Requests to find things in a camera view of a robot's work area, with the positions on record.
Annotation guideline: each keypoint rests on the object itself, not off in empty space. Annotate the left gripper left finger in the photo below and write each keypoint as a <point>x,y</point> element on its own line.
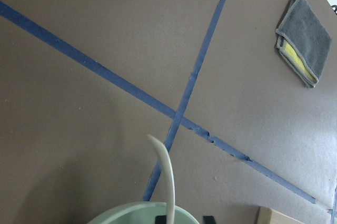
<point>160,219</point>

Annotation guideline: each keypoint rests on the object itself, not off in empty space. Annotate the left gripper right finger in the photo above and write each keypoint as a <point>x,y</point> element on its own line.
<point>209,220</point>

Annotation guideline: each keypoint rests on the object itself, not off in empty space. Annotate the cream plastic spoon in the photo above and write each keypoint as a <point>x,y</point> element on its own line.
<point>167,171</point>

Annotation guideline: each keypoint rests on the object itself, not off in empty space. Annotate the mint green bowl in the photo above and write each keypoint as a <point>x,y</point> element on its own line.
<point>141,212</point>

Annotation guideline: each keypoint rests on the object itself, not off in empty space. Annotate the bamboo cutting board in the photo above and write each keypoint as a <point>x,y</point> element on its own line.
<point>268,215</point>

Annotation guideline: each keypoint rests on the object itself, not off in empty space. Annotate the grey yellow folded cloth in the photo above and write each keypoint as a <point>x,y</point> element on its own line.
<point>303,42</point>

